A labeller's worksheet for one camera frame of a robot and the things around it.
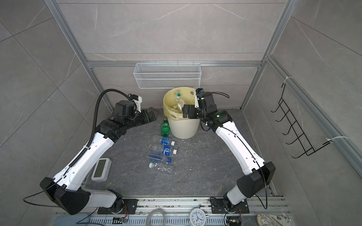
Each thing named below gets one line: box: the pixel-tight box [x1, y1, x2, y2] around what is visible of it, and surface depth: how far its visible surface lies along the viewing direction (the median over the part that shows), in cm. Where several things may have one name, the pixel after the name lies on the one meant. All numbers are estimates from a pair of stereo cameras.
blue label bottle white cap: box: [152, 134, 176, 146], surface depth 96 cm
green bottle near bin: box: [160, 118, 170, 138], surface depth 104 cm
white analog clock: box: [189, 208, 207, 226], surface depth 69 cm
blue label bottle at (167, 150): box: [161, 145, 178, 156], surface depth 91 cm
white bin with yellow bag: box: [162, 86, 201, 140], surface depth 95 cm
